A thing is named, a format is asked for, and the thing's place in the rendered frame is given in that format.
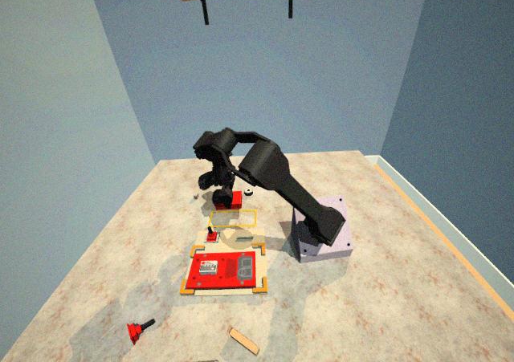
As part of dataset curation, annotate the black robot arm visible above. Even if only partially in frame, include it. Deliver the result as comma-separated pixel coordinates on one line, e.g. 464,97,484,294
193,127,346,247

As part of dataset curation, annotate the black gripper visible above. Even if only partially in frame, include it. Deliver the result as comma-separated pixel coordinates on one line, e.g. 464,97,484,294
211,168,235,208

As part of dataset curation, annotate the orange flat bar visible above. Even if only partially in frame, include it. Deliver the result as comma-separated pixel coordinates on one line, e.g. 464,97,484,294
230,328,260,356

